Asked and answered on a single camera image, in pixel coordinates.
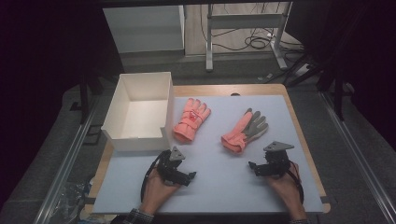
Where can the pink winter glove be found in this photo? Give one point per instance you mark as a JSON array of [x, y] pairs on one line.
[[235, 136], [190, 123]]

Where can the white box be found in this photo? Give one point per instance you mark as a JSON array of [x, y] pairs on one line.
[[140, 119]]

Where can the person's right hand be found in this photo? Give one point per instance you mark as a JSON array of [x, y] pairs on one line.
[[289, 189]]

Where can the black metal stand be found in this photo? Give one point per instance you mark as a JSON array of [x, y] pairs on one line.
[[337, 96], [84, 99]]

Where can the light blue table mat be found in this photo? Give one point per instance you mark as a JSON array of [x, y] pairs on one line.
[[218, 183]]

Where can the clear plastic bag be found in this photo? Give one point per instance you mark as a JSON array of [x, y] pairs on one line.
[[73, 202]]

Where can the white power strip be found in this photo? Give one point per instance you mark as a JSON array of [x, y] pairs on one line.
[[302, 70]]

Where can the aluminium rail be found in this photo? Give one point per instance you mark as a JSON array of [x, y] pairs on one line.
[[67, 165], [358, 155]]

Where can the person's left hand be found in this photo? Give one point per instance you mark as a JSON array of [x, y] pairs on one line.
[[155, 193]]

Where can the white cabinet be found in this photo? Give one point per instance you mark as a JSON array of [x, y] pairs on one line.
[[143, 28]]

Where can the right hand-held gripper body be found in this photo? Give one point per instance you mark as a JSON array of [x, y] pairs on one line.
[[277, 163]]

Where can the white metal desk frame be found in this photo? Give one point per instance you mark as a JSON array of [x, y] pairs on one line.
[[246, 21]]

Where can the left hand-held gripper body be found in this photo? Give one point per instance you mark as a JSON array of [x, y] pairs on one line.
[[168, 169]]

